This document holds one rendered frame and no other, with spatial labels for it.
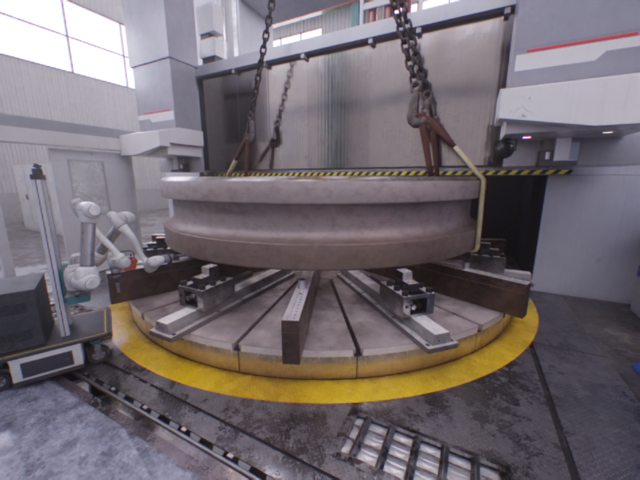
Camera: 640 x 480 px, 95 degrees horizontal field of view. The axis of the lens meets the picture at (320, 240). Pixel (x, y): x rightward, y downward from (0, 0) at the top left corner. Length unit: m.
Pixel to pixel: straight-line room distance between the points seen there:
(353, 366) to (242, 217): 1.83
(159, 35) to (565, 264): 7.81
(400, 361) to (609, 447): 1.41
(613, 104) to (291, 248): 3.07
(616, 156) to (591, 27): 1.38
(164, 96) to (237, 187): 4.03
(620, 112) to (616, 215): 2.33
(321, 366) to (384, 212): 1.61
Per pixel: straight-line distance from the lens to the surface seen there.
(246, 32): 9.89
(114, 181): 7.25
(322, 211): 2.95
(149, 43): 7.28
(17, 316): 3.53
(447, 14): 5.83
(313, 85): 6.43
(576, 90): 3.68
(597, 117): 3.68
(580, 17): 4.29
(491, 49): 5.73
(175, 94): 6.70
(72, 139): 6.86
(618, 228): 5.81
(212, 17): 8.39
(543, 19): 4.26
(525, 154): 4.55
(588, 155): 4.65
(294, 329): 2.35
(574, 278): 5.85
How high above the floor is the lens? 1.74
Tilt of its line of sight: 12 degrees down
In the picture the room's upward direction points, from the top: straight up
